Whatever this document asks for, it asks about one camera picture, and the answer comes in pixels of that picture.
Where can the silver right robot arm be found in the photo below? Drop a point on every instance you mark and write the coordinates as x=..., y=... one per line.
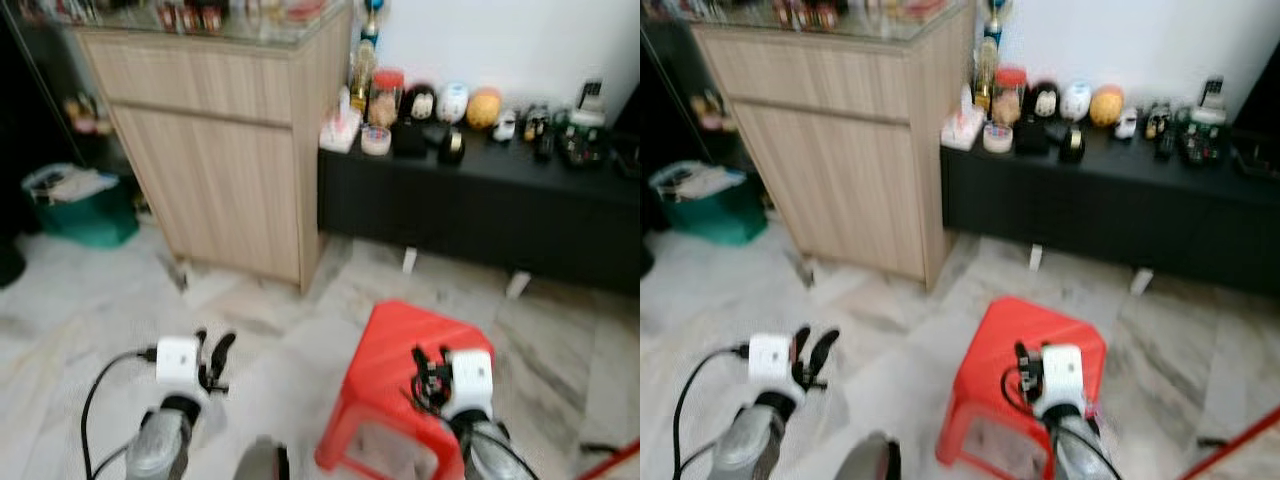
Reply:
x=1085, y=450
x=490, y=450

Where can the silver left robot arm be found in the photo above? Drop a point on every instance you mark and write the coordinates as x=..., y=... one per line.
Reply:
x=160, y=445
x=750, y=445

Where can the red plastic stool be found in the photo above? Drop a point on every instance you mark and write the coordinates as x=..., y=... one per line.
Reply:
x=395, y=360
x=1000, y=350

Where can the grey robot knee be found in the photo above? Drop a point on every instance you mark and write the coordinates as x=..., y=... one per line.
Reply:
x=262, y=462
x=868, y=458

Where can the white sideboard foot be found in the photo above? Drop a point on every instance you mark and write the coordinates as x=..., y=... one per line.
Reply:
x=517, y=285
x=409, y=260
x=1035, y=257
x=1141, y=281

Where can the green storage bin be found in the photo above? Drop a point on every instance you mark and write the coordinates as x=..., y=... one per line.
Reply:
x=90, y=215
x=715, y=212

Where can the black low sideboard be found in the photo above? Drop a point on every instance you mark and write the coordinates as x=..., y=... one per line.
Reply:
x=480, y=205
x=1100, y=205

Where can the red edged object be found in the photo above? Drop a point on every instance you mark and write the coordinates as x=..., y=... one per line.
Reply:
x=615, y=462
x=1235, y=445

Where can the light wooden cabinet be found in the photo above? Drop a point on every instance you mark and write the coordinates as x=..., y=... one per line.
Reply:
x=220, y=150
x=840, y=150

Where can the black tape roll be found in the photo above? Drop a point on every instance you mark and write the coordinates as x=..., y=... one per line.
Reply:
x=1073, y=146
x=452, y=148

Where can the small black box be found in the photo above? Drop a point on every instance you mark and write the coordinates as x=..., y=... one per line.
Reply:
x=1032, y=137
x=410, y=139

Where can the pink white tissue box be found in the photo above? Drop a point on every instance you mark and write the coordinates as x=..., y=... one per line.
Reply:
x=962, y=128
x=340, y=130

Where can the black and white figurine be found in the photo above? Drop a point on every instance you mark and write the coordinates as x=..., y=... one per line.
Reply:
x=1044, y=102
x=419, y=104

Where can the white round figurine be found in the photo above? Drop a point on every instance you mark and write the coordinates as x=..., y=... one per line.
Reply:
x=1076, y=101
x=453, y=103

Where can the red lidded glass jar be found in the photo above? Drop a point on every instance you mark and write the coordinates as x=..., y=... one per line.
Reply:
x=385, y=98
x=1009, y=96

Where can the orange round figurine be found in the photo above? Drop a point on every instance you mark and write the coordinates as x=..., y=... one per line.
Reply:
x=1107, y=106
x=484, y=108

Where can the clear yellow bottle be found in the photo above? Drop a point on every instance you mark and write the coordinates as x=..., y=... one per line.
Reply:
x=363, y=78
x=986, y=75

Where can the blue gold trophy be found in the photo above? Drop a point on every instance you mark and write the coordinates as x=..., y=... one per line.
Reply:
x=994, y=18
x=372, y=20

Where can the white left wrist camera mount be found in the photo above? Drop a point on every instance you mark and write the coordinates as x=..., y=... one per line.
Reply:
x=769, y=359
x=178, y=362

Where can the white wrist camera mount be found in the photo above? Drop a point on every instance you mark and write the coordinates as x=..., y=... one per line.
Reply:
x=471, y=380
x=178, y=362
x=1062, y=378
x=769, y=359

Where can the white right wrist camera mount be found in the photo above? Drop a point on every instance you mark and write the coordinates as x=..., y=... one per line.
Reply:
x=471, y=380
x=1062, y=378

